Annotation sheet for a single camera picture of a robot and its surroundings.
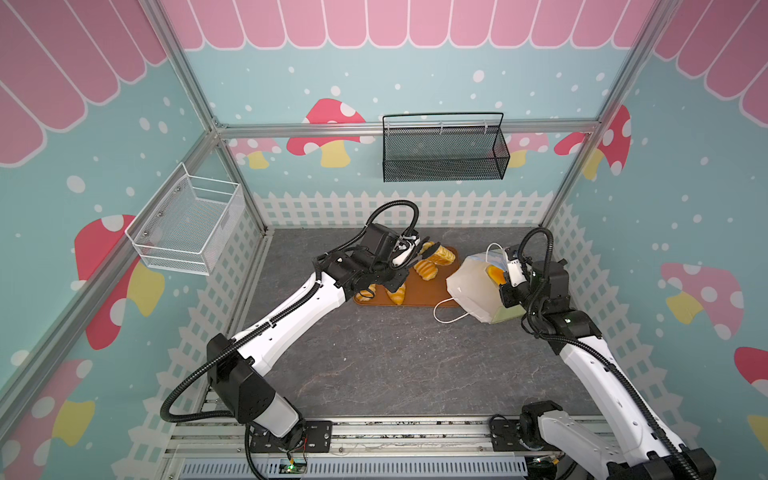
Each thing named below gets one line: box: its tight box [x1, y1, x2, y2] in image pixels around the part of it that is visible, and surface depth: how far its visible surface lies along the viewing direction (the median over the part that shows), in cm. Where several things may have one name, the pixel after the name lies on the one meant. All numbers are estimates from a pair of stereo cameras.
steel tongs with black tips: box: [402, 236, 441, 268], surface depth 86 cm
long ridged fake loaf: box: [420, 241, 456, 265], surface depth 91 cm
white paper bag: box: [433, 243, 527, 324], surface depth 93 cm
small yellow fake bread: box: [386, 282, 406, 305], surface depth 99 cm
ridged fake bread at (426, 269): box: [414, 260, 439, 281], surface depth 105 cm
